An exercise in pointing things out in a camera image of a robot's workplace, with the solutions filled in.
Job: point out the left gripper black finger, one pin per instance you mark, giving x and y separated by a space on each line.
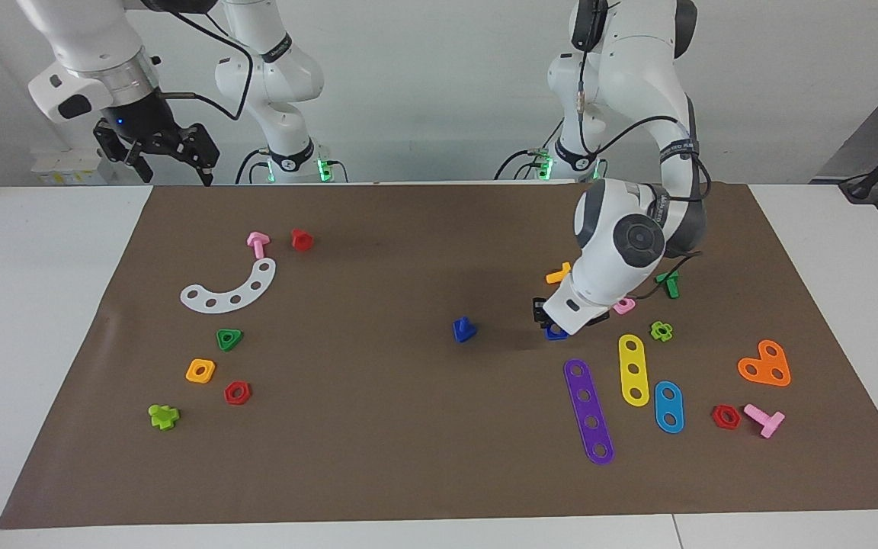
599 317
539 313

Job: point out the red plastic hex nut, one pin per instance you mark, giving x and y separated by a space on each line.
716 419
229 396

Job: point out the purple four-hole plastic strip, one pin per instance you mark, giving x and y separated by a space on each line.
588 409

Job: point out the blue two-hole plastic strip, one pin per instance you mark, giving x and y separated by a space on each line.
668 407

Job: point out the pink plastic toy bolt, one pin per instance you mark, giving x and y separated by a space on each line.
767 422
257 245

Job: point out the lime cross-head plastic bolt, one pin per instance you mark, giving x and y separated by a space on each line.
161 418

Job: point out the green lit base connector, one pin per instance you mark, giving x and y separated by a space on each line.
325 169
542 164

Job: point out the blue square plastic nut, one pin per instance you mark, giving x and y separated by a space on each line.
557 335

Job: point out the red plastic toy bolt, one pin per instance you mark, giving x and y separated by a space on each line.
301 241

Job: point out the green plastic toy bolt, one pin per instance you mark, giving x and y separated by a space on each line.
671 288

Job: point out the orange plastic toy bolt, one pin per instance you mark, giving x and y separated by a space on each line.
557 274

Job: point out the orange square plastic nut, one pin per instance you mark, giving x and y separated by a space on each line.
190 374

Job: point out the white cardboard box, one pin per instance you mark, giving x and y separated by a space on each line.
65 171

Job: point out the green cross-shaped plastic nut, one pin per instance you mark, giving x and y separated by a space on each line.
655 330

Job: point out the brown table mat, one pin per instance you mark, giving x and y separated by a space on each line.
408 442

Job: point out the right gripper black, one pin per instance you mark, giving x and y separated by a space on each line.
142 122

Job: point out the green triangle plastic nut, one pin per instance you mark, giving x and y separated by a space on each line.
221 334

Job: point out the orange angled three-hole plate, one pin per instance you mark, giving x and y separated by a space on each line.
764 364

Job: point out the pink square plastic nut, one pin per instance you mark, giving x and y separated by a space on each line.
626 308

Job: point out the white curved five-hole strip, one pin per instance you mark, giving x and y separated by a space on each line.
245 294

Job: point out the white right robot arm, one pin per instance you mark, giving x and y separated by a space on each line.
81 46

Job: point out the blue plastic toy bolt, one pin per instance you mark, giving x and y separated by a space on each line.
463 332

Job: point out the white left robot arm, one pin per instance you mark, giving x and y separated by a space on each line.
622 229

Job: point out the yellow three-hole plastic strip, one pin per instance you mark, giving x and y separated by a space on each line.
632 357

